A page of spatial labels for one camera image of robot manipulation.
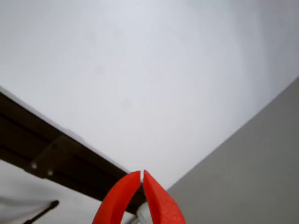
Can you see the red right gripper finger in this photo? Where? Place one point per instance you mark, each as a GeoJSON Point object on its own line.
{"type": "Point", "coordinates": [161, 203]}

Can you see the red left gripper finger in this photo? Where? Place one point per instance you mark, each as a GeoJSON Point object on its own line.
{"type": "Point", "coordinates": [116, 200]}

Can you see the thin black rod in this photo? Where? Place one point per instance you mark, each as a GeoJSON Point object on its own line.
{"type": "Point", "coordinates": [44, 210]}

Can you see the black mounting plate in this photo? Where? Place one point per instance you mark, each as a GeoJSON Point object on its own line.
{"type": "Point", "coordinates": [51, 158]}

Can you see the black aluminium rail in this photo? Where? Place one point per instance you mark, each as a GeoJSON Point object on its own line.
{"type": "Point", "coordinates": [70, 158]}

